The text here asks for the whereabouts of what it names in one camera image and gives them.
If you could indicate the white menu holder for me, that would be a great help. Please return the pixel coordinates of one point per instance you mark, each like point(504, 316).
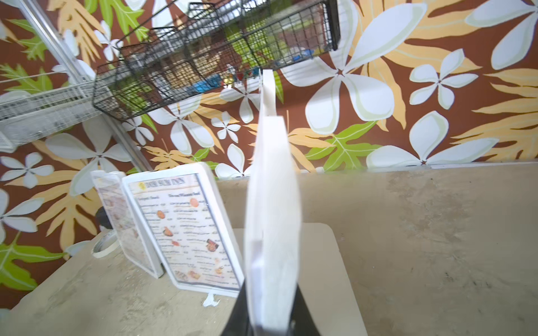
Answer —
point(282, 252)
point(209, 184)
point(122, 222)

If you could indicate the black plastic case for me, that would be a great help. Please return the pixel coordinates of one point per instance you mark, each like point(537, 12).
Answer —
point(103, 219)

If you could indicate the white wire basket left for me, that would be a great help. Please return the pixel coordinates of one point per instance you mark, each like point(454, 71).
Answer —
point(26, 118)

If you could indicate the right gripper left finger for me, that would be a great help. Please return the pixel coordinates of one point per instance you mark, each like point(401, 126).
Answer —
point(238, 323)

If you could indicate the black wire basket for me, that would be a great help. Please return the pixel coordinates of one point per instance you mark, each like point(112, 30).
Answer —
point(235, 39)

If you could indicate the blue object in basket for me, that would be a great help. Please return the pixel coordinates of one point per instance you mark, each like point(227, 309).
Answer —
point(210, 83)

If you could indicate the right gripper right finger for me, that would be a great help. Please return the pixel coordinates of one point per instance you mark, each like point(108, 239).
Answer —
point(301, 321)

